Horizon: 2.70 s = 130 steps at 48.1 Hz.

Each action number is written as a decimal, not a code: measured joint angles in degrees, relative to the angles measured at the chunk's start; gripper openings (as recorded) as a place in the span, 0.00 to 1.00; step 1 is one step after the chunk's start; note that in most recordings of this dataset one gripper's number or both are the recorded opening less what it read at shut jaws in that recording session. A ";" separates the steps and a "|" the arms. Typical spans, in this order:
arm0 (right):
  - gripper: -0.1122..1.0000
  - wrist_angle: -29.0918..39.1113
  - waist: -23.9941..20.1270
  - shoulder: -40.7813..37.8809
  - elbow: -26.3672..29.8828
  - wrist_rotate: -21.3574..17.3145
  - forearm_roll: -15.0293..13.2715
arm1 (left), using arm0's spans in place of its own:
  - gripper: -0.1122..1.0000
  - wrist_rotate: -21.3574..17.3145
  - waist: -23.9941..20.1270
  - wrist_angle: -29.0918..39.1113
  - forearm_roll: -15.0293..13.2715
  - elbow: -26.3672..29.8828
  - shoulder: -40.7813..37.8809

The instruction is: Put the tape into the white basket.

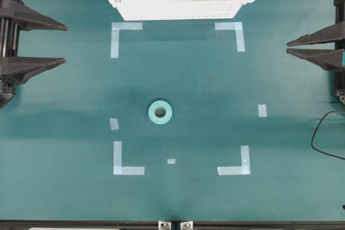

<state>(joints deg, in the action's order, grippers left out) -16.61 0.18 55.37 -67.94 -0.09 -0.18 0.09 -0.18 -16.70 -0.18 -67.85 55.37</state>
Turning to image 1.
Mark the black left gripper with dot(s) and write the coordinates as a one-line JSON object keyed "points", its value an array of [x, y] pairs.
{"points": [[19, 70]]}

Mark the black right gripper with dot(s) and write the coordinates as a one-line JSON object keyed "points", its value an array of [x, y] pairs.
{"points": [[329, 60]]}

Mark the teal tape roll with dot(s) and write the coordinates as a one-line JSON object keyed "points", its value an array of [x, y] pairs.
{"points": [[160, 112]]}

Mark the top left tape corner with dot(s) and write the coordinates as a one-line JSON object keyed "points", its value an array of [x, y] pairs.
{"points": [[115, 35]]}

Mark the tape corner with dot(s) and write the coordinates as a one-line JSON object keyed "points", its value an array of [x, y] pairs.
{"points": [[237, 27], [118, 168], [244, 169], [115, 35]]}

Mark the right small tape strip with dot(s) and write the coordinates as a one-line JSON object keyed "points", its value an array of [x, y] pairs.
{"points": [[262, 110]]}

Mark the small tape strip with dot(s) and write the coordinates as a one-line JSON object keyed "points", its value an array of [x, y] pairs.
{"points": [[262, 110], [114, 123]]}

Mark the top right tape corner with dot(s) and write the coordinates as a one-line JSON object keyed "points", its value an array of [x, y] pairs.
{"points": [[237, 27]]}

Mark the left small tape strip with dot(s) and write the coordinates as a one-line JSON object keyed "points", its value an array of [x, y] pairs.
{"points": [[114, 123]]}

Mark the bottom right tape corner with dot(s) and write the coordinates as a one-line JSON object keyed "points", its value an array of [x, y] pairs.
{"points": [[244, 169]]}

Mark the bottom left tape corner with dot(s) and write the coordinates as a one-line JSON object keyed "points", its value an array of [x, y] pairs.
{"points": [[118, 168]]}

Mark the tiny centre tape piece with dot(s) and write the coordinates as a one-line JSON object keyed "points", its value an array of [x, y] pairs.
{"points": [[171, 161]]}

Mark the black table edge frame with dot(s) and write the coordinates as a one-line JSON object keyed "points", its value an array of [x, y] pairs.
{"points": [[27, 224]]}

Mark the left metal bracket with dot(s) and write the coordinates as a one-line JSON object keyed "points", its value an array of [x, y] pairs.
{"points": [[164, 225]]}

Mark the metal bracket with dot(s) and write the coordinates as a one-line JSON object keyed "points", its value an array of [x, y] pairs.
{"points": [[164, 225], [186, 225]]}

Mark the right metal bracket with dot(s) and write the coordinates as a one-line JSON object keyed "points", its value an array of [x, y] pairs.
{"points": [[186, 225]]}

